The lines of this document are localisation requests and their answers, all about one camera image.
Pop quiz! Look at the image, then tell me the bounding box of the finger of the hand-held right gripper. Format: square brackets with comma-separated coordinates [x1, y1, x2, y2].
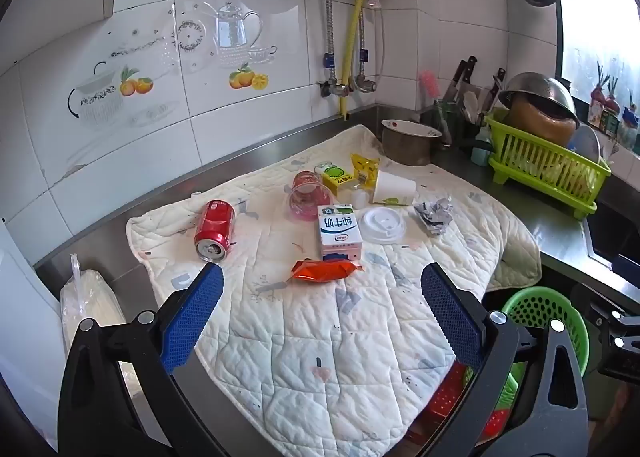
[597, 333, 640, 385]
[587, 301, 640, 334]

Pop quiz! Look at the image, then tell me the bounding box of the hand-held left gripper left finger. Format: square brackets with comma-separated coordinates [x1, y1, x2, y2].
[57, 262, 226, 457]

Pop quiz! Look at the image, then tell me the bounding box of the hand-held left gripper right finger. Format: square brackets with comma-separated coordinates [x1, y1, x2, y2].
[420, 262, 588, 457]

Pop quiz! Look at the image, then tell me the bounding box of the green plastic basket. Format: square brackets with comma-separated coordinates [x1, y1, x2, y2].
[500, 286, 591, 418]

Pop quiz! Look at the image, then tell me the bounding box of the white paper cup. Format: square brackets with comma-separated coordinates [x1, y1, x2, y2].
[371, 169, 417, 206]

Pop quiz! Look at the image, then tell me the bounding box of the clear plastic cup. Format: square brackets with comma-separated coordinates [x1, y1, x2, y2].
[282, 169, 335, 224]

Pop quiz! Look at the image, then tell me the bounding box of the steel sink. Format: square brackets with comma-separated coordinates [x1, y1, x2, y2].
[585, 197, 640, 273]

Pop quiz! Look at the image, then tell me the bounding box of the red plastic basket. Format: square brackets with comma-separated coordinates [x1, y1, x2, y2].
[422, 362, 511, 443]

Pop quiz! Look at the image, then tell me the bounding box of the red soda can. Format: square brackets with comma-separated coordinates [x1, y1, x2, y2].
[194, 199, 237, 263]

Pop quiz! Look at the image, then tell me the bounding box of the crumpled paper ball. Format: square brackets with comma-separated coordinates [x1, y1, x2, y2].
[413, 197, 455, 237]

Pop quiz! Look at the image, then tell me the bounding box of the plastic-wrapped white pack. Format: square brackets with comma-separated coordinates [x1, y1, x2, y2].
[60, 253, 132, 388]

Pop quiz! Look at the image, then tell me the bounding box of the white quilted mat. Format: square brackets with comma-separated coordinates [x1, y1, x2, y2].
[125, 124, 543, 448]

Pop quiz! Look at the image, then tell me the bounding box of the white plastic cup lid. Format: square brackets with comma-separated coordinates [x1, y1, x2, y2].
[359, 207, 407, 244]

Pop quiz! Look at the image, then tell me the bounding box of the orange snack wrapper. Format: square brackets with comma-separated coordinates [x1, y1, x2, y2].
[291, 258, 366, 284]

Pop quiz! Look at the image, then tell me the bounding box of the white milk carton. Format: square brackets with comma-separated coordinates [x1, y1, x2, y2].
[317, 204, 364, 262]

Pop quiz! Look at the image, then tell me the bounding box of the teal pump bottle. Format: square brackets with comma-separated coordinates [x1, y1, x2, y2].
[470, 129, 496, 166]

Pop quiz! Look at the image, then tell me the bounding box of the yellow plastic bag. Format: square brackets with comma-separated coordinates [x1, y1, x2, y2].
[350, 153, 382, 188]

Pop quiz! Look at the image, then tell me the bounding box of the white panel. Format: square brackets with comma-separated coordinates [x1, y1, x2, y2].
[0, 222, 66, 438]

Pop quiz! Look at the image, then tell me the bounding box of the green plastic dish rack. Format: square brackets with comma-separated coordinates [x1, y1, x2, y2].
[482, 109, 612, 220]

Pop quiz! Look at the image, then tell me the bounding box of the plastic bottle green-yellow label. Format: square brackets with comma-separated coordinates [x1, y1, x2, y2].
[314, 162, 373, 210]

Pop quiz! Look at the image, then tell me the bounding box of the white dish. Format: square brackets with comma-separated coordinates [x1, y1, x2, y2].
[570, 124, 602, 162]

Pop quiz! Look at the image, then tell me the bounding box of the white plate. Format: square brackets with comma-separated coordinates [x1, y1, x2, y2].
[381, 119, 443, 138]

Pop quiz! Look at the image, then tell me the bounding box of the green utensil jar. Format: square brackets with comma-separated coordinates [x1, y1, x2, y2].
[432, 99, 463, 138]

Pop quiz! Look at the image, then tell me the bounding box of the brown bowl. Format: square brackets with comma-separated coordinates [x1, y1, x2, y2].
[507, 97, 578, 148]

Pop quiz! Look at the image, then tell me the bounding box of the white spatula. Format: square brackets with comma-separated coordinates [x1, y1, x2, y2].
[460, 92, 482, 124]

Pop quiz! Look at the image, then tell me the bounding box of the pink bottle brush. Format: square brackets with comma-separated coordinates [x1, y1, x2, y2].
[419, 69, 441, 102]

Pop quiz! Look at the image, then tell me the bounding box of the metal colander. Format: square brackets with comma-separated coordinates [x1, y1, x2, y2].
[498, 72, 581, 130]

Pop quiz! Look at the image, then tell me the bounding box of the metal pipe valve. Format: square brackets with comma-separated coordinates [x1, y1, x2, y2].
[320, 51, 378, 98]

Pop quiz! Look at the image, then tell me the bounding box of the metal pot with black handle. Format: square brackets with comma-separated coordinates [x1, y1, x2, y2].
[381, 127, 453, 166]

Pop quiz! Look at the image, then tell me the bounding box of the black-handled knife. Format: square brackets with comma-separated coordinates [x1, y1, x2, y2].
[442, 64, 468, 102]
[486, 68, 507, 114]
[457, 56, 478, 100]

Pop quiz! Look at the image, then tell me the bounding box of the yellow gas hose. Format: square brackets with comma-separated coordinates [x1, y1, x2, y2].
[339, 0, 373, 120]

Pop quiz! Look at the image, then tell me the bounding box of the metal flexible hose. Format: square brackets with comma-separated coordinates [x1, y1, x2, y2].
[315, 0, 337, 88]

